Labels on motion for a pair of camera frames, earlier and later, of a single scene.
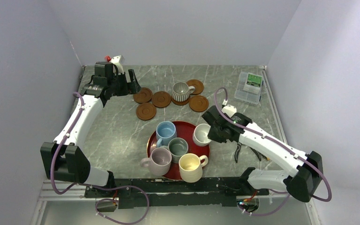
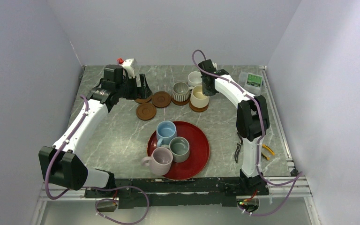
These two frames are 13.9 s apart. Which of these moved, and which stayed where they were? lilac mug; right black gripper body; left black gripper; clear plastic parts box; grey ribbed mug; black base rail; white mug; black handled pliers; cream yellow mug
Moved: white mug; cream yellow mug; left black gripper; right black gripper body
Stayed: black base rail; black handled pliers; lilac mug; grey ribbed mug; clear plastic parts box
